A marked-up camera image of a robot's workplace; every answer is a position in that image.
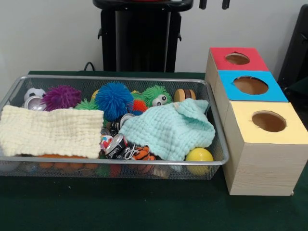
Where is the dark green table cloth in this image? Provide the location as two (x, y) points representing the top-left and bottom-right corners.
(0, 70), (308, 231)

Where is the silver mesh bin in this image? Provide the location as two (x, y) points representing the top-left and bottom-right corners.
(0, 74), (229, 180)

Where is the cream knitted cloth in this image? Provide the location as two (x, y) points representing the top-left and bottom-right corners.
(0, 104), (104, 159)

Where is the mint knitted cloth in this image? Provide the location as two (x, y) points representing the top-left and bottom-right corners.
(118, 98), (216, 161)

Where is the small soccer ball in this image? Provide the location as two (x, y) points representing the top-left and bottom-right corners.
(23, 88), (46, 102)

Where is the purple spiky ball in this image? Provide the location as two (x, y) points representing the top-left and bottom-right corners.
(41, 84), (82, 112)

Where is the large blue spiky ball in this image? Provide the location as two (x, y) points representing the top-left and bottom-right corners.
(95, 81), (134, 121)

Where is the wooden yo-yo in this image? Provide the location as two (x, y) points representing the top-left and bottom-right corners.
(173, 88), (197, 103)

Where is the small green spiky ball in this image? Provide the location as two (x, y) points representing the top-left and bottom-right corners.
(74, 98), (99, 111)

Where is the green spiky toy with eyes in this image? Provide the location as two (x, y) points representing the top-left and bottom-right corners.
(141, 84), (173, 108)

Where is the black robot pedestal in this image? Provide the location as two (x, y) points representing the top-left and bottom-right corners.
(92, 0), (194, 73)

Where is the green covered side table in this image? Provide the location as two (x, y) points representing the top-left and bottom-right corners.
(285, 77), (308, 98)

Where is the crushed black can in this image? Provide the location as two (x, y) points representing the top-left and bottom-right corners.
(103, 133), (135, 160)

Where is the black stand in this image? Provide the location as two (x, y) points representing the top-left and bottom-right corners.
(276, 4), (308, 84)

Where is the wooden box with three holes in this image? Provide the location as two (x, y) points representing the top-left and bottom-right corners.
(205, 47), (308, 196)

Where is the tiger plush toy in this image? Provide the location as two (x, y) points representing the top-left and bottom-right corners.
(131, 146), (156, 161)

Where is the yellow smooth ball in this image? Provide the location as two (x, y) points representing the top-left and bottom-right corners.
(185, 147), (214, 176)

